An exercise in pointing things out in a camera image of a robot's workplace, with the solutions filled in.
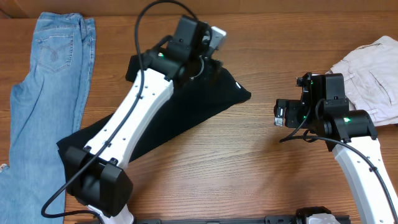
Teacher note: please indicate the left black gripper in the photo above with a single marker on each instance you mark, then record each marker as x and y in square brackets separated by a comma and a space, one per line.
[214, 66]

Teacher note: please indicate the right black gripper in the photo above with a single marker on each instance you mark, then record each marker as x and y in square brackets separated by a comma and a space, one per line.
[292, 108]

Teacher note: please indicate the black t-shirt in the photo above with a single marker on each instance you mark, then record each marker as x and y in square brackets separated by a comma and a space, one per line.
[189, 106]

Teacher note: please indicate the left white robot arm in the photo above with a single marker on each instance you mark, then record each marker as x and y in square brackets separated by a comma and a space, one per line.
[96, 171]

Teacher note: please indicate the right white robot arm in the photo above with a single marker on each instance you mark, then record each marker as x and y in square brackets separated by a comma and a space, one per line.
[322, 114]

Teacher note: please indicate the beige cargo shorts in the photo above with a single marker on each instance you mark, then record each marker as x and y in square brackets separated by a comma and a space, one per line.
[370, 79]

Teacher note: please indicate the blue denim jeans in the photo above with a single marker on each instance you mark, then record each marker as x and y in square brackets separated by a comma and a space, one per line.
[46, 107]

